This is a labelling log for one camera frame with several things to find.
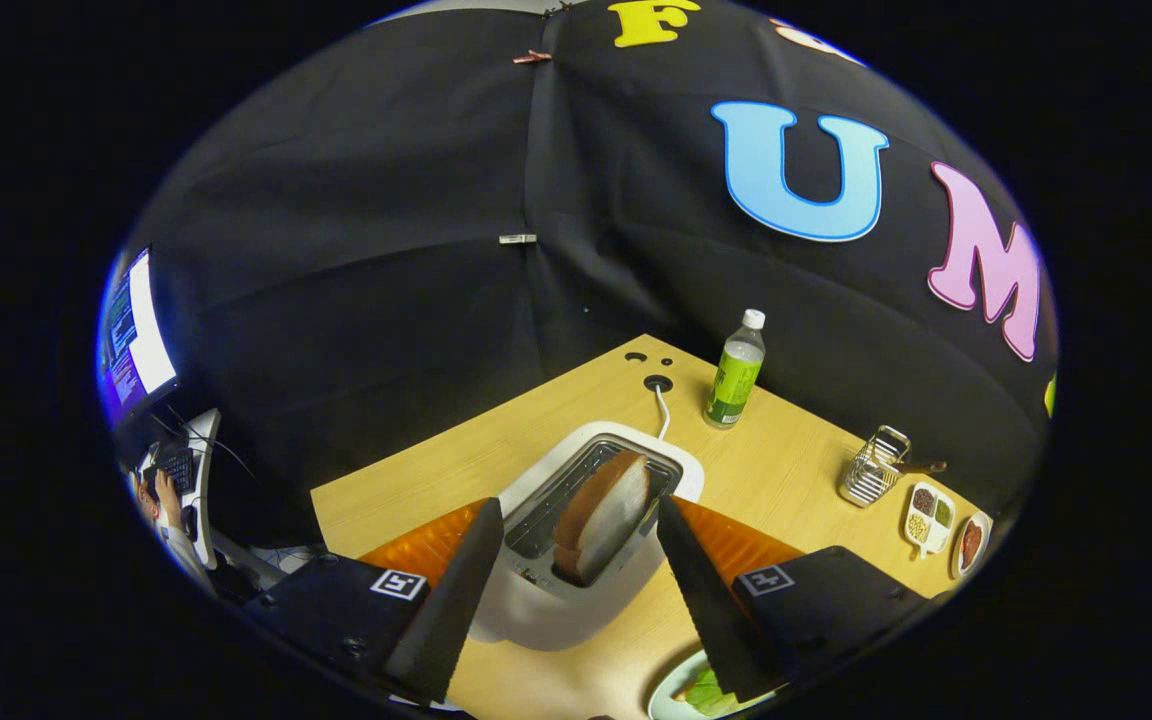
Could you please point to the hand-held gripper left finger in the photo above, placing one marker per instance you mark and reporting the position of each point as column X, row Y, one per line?
column 451, row 610

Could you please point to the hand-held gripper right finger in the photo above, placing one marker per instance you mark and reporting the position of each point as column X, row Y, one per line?
column 711, row 600

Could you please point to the green lettuce leaf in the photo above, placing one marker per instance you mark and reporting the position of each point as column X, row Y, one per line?
column 706, row 692

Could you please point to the round-topped white bread slice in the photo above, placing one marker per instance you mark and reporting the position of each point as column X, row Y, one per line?
column 616, row 515

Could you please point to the light green round plate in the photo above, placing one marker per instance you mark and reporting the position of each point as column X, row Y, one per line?
column 666, row 690

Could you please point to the white toaster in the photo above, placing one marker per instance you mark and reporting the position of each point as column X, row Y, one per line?
column 556, row 620

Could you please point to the green label plastic bottle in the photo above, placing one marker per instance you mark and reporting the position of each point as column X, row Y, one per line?
column 733, row 385

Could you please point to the pile of yellow beans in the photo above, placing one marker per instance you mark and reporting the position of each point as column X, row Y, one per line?
column 918, row 527

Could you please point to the white divided dish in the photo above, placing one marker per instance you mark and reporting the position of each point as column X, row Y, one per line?
column 936, row 535

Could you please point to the pile of dark beans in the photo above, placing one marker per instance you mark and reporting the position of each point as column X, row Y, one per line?
column 923, row 500

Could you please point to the pile of green beans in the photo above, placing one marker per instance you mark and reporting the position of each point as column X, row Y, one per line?
column 943, row 513

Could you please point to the white oval plate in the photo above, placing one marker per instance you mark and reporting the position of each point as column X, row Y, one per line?
column 955, row 555

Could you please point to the red-brown meat piece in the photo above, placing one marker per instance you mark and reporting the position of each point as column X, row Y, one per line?
column 971, row 540

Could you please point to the white side desk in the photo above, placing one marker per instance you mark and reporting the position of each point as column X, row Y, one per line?
column 206, row 500

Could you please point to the black keyboard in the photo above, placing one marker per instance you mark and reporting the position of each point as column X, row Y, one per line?
column 176, row 468

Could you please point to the white cloth clip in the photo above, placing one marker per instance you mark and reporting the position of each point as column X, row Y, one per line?
column 517, row 239

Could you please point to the computer monitor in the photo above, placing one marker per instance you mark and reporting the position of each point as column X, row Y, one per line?
column 136, row 340

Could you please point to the black backdrop cloth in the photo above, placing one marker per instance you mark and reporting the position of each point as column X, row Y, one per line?
column 386, row 200

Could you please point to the red cloth clip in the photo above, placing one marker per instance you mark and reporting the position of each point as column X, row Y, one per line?
column 533, row 57

